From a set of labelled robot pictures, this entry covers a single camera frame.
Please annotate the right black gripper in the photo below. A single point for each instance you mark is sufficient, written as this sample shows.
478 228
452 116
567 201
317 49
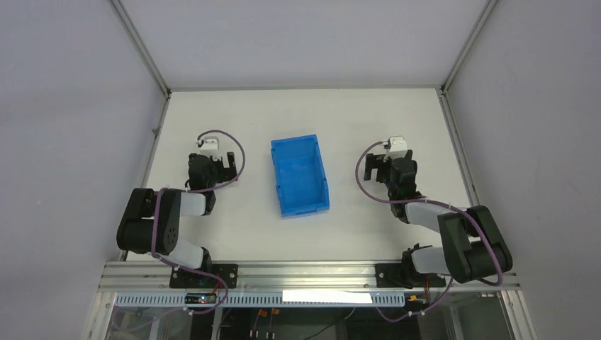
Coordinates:
382 166

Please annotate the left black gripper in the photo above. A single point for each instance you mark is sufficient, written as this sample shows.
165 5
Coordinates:
225 168

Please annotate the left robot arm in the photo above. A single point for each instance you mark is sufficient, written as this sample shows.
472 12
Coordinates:
151 220

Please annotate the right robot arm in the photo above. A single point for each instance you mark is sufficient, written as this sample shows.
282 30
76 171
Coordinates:
472 248

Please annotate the blue plastic bin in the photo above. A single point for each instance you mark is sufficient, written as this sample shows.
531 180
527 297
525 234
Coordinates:
301 182

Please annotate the small green circuit board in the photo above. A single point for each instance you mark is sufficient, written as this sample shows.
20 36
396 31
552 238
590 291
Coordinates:
200 299

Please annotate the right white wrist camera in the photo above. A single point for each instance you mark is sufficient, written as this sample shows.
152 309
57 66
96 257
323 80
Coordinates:
395 147

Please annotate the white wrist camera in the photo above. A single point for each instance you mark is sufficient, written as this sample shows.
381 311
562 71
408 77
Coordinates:
208 146
395 147

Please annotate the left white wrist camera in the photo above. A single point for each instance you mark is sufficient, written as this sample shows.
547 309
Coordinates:
208 146

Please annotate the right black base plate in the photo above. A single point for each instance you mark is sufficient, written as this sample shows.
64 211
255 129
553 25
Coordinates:
398 275

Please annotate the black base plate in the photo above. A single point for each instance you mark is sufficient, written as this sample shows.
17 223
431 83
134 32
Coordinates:
398 275
182 279

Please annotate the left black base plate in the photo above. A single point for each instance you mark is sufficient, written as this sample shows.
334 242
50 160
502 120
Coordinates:
182 279

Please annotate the aluminium frame rail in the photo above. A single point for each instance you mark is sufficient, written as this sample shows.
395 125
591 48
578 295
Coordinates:
253 276

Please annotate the slotted grey cable duct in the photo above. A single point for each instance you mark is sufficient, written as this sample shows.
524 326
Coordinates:
285 298

